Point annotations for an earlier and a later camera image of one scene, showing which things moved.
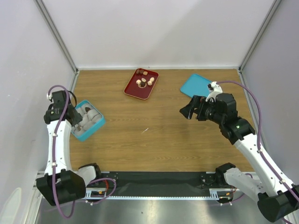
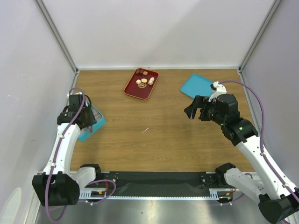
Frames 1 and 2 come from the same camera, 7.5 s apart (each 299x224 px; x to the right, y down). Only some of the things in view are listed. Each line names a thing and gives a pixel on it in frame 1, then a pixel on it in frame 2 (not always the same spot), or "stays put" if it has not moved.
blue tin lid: x=195 y=85 stays put
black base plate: x=160 y=184 stays put
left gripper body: x=77 y=118 to x=90 y=119
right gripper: x=188 y=110 stays put
